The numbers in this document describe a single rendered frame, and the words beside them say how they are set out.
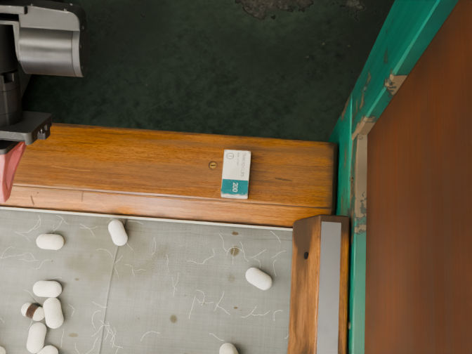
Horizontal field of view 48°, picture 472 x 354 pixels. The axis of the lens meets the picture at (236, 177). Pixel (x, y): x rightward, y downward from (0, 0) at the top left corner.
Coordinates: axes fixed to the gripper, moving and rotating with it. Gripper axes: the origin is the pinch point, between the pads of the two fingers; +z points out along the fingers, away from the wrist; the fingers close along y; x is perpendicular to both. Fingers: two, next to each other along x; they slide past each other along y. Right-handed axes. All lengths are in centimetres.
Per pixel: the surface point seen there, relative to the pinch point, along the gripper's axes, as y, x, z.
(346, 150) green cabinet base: 39.5, 8.1, -6.1
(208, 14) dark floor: 12, 115, -5
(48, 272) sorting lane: 2.9, 3.6, 13.2
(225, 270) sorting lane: 26.0, 4.7, 10.9
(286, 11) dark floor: 36, 117, -7
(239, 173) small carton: 26.6, 9.1, -1.3
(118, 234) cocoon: 11.7, 5.6, 7.5
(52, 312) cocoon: 5.0, -1.3, 15.6
